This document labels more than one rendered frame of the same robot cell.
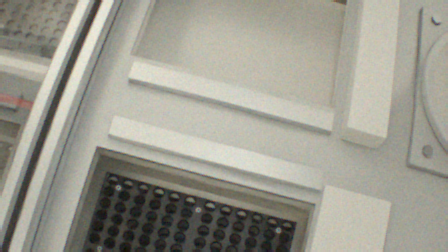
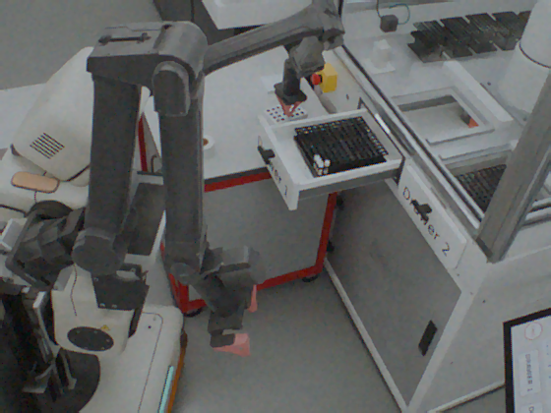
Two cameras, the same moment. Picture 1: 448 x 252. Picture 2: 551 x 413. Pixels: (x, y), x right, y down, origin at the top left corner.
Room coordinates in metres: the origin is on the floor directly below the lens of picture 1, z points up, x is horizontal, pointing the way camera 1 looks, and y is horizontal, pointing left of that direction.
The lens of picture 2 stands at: (-0.48, 1.20, 2.04)
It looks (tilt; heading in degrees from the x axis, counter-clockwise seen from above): 42 degrees down; 315
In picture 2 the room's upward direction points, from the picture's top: 11 degrees clockwise
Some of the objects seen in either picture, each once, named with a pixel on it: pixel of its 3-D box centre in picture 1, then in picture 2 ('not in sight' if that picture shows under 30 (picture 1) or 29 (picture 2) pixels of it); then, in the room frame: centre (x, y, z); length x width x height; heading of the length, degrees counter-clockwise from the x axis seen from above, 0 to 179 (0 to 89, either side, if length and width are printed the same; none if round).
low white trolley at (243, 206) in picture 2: not in sight; (231, 184); (0.91, 0.34, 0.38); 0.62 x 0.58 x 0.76; 168
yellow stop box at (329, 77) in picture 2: not in sight; (326, 78); (0.77, 0.08, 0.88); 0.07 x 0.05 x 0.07; 168
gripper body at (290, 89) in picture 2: not in sight; (290, 86); (0.74, 0.25, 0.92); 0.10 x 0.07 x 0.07; 179
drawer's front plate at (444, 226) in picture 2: not in sight; (429, 214); (0.14, 0.20, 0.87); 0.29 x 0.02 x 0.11; 168
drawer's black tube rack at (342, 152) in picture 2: not in sight; (339, 148); (0.47, 0.25, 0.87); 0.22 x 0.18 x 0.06; 78
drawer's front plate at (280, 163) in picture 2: not in sight; (275, 160); (0.52, 0.44, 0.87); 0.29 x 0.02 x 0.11; 168
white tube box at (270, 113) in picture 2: not in sight; (284, 116); (0.76, 0.24, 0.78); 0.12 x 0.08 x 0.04; 89
